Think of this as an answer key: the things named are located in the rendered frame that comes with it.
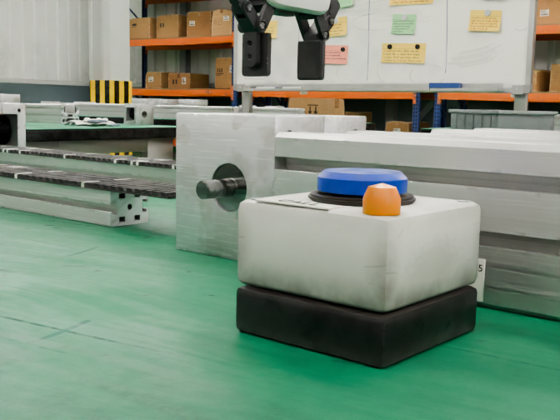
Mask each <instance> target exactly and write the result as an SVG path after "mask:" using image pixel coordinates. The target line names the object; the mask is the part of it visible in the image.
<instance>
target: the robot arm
mask: <svg viewBox="0 0 560 420"><path fill-rule="evenodd" d="M229 2H230V4H232V6H231V9H232V13H233V15H234V17H235V18H236V19H237V22H238V24H237V29H238V31H239V32H240V33H244V34H243V35H242V75H243V76H244V77H268V76H269V75H270V74H271V49H272V36H271V33H270V32H266V30H267V28H268V25H269V23H270V21H271V19H272V17H273V15H276V16H281V17H295V18H296V20H297V25H298V27H299V30H300V33H301V35H302V39H303V41H298V44H297V79H298V80H323V79H324V75H325V47H326V41H327V40H328V39H329V36H330V34H329V31H330V30H331V28H332V27H333V24H334V19H335V17H336V16H337V14H338V11H339V8H340V3H339V1H338V0H229ZM258 13H259V16H258ZM310 19H314V22H313V23H312V25H311V27H310V26H309V23H308V20H310Z"/></svg>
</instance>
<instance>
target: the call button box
mask: <svg viewBox="0 0 560 420"><path fill-rule="evenodd" d="M399 195H400V198H401V214H400V215H395V216H377V215H369V214H365V213H363V197H358V196H347V195H341V194H338V193H330V192H321V191H318V190H314V191H311V192H304V193H296V194H288V195H281V196H273V197H252V198H251V199H247V200H245V201H242V202H240V205H239V208H238V255H237V276H238V279H239V281H240V282H242V283H245V284H247V285H244V286H241V287H239V288H238V289H237V306H236V326H237V329H238V330H240V331H244V332H246V333H252V334H256V335H258V336H262V337H265V338H271V339H274V340H278V341H281V342H284V343H290V344H293V345H296V346H299V347H303V348H308V349H312V350H315V351H319V352H321V353H327V354H331V355H333V356H337V357H340V358H346V359H349V360H353V361H356V362H359V363H365V364H368V365H371V366H374V367H378V368H385V367H387V366H389V365H392V364H394V363H397V362H399V361H401V360H403V359H405V358H409V357H411V356H412V355H415V354H417V353H420V352H422V351H424V350H427V349H429V348H432V347H434V346H436V345H438V344H440V343H443V342H446V341H447V340H449V339H452V338H455V337H457V336H459V335H461V334H464V333H466V332H469V331H471V330H473V329H474V327H475V324H476V311H477V295H478V292H477V289H476V288H475V287H472V286H468V285H470V284H473V283H475V281H476V279H477V276H478V248H479V233H480V217H481V209H480V206H479V205H478V204H476V203H475V202H470V201H469V200H452V199H444V198H436V197H420V196H413V195H412V194H411V193H407V192H406V193H404V194H399Z"/></svg>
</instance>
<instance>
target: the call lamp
mask: <svg viewBox="0 0 560 420"><path fill-rule="evenodd" d="M362 213H365V214H369V215H377V216H395V215H400V214H401V198H400V195H399V193H398V190H397V187H394V186H391V185H388V184H385V183H379V184H375V185H371V186H368V187H367V190H366V192H365V193H364V196H363V198H362Z"/></svg>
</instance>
